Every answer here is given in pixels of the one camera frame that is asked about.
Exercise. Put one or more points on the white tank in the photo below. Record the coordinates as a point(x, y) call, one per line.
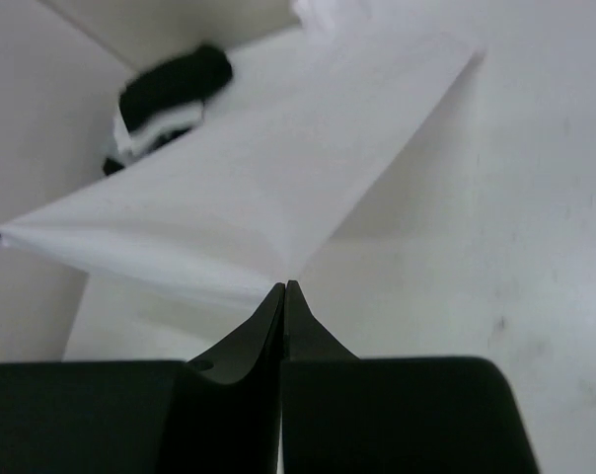
point(182, 117)
point(314, 117)

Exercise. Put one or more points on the white folded tank top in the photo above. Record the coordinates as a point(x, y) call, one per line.
point(182, 117)

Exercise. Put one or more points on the bottom black folded tank top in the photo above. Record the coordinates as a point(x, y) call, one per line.
point(115, 161)

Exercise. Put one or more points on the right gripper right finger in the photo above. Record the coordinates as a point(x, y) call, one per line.
point(345, 414)

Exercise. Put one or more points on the black folded tank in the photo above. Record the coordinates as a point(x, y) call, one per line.
point(193, 77)
point(115, 161)

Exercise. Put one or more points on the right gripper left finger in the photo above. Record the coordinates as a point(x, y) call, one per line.
point(216, 413)

